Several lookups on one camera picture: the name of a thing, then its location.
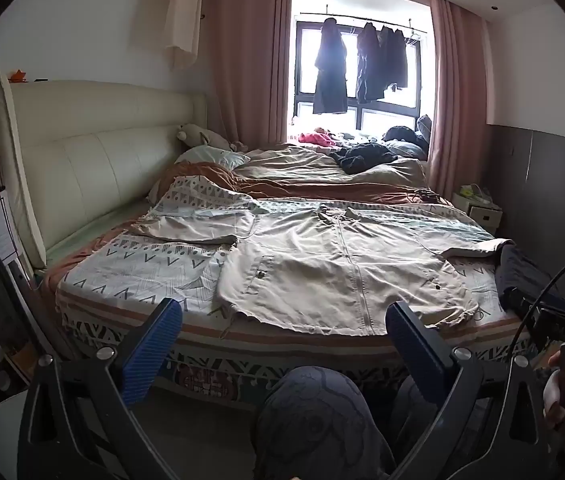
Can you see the dark pants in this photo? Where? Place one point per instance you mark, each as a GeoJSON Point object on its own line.
{"type": "Point", "coordinates": [522, 265]}

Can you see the short dark hanging shirt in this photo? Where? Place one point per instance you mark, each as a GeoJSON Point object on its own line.
{"type": "Point", "coordinates": [396, 57]}

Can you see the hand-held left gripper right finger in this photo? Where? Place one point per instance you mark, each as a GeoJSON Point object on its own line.
{"type": "Point", "coordinates": [412, 350]}

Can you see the metal clothes rod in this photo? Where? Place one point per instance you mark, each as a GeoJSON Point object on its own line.
{"type": "Point", "coordinates": [352, 18]}

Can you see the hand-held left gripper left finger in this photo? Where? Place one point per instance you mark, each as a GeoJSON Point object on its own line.
{"type": "Point", "coordinates": [150, 355]}

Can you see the pink curtain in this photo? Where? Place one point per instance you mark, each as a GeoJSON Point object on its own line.
{"type": "Point", "coordinates": [455, 110]}
{"type": "Point", "coordinates": [252, 60]}

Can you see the small white nightstand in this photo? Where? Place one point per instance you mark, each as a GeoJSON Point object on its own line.
{"type": "Point", "coordinates": [482, 217]}

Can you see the long dark hanging jacket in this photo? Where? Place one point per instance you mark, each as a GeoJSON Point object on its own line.
{"type": "Point", "coordinates": [330, 70]}

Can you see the cream padded headboard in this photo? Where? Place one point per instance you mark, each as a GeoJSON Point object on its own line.
{"type": "Point", "coordinates": [87, 160]}

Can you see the patterned white blanket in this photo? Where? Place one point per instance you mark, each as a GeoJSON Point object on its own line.
{"type": "Point", "coordinates": [137, 265]}

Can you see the grey cushion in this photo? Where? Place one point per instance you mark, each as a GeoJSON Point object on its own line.
{"type": "Point", "coordinates": [423, 132]}

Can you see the black-framed window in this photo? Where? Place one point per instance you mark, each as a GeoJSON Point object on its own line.
{"type": "Point", "coordinates": [307, 50]}

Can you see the black cloth pile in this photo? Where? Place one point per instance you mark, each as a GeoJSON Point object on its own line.
{"type": "Point", "coordinates": [400, 134]}

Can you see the small orange item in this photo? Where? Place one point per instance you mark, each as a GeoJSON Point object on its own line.
{"type": "Point", "coordinates": [18, 76]}

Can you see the white pillow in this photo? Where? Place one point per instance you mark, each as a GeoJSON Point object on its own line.
{"type": "Point", "coordinates": [212, 156]}

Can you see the red cloth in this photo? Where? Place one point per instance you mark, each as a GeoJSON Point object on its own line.
{"type": "Point", "coordinates": [315, 136]}

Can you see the dark hanging coat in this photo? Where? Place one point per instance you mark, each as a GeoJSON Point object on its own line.
{"type": "Point", "coordinates": [368, 65]}

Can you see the beige plush toy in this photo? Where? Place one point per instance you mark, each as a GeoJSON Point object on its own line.
{"type": "Point", "coordinates": [202, 136]}

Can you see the person's leg in grey pants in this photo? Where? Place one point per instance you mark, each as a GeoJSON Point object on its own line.
{"type": "Point", "coordinates": [312, 425]}

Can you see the black garment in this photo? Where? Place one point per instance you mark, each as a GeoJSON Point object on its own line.
{"type": "Point", "coordinates": [362, 157]}

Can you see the orange-brown blanket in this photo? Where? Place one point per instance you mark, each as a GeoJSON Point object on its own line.
{"type": "Point", "coordinates": [212, 172]}

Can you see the beige jacket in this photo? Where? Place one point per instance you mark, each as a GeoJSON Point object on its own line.
{"type": "Point", "coordinates": [312, 270]}

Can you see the cream hanging cloth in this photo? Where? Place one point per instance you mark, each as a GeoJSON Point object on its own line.
{"type": "Point", "coordinates": [182, 20]}

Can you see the beige duvet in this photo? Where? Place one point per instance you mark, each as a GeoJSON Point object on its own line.
{"type": "Point", "coordinates": [287, 165]}

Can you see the green white packet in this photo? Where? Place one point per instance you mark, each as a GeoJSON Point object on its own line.
{"type": "Point", "coordinates": [472, 194]}

